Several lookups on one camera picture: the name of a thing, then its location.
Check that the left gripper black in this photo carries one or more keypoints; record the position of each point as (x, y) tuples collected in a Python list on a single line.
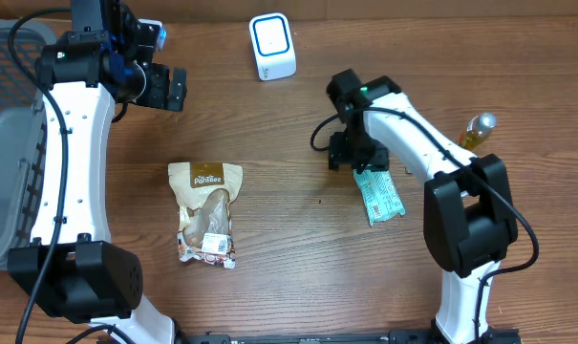
[(160, 85)]

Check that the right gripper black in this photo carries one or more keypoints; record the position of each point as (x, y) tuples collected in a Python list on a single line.
[(341, 155)]

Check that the teal white pouch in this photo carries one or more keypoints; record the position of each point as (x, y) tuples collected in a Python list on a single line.
[(379, 194)]

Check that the brown snack packet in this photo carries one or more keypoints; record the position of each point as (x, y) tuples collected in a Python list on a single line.
[(204, 192)]

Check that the yellow dish soap bottle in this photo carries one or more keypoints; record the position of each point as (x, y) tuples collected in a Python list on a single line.
[(477, 131)]

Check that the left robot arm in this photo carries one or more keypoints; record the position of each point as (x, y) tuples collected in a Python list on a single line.
[(70, 268)]

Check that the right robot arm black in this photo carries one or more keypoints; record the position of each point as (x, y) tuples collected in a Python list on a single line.
[(468, 224)]

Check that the white barcode scanner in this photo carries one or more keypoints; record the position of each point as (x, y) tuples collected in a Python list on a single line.
[(272, 45)]

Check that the grey plastic shopping basket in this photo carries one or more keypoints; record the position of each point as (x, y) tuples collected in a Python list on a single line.
[(22, 151)]

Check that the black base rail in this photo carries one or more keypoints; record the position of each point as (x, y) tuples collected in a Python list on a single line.
[(293, 339)]

